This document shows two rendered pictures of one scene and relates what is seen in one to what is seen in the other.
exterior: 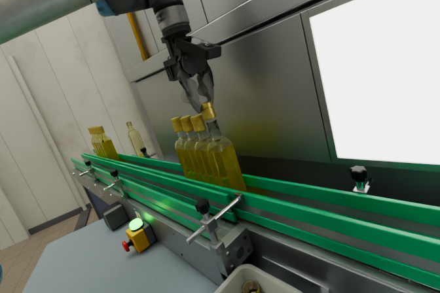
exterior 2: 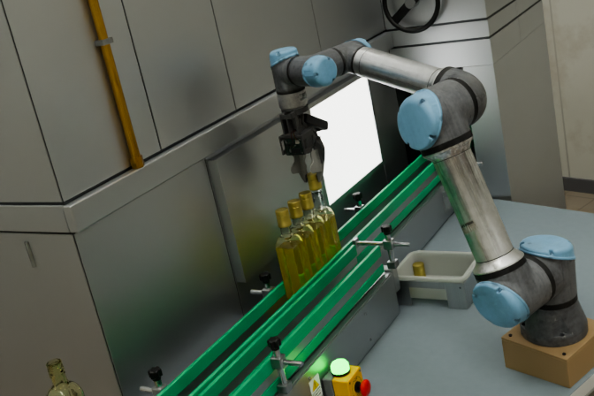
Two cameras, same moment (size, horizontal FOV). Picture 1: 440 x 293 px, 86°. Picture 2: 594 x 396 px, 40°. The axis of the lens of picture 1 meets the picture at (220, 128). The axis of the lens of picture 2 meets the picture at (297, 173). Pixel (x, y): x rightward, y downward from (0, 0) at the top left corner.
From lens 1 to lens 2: 2.47 m
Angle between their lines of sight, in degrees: 102
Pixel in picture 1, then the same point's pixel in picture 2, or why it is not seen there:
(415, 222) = (377, 206)
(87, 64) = not seen: outside the picture
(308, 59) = not seen: hidden behind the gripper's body
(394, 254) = (398, 211)
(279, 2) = not seen: hidden behind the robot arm
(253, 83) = (286, 163)
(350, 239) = (390, 218)
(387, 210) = (373, 206)
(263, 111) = (293, 187)
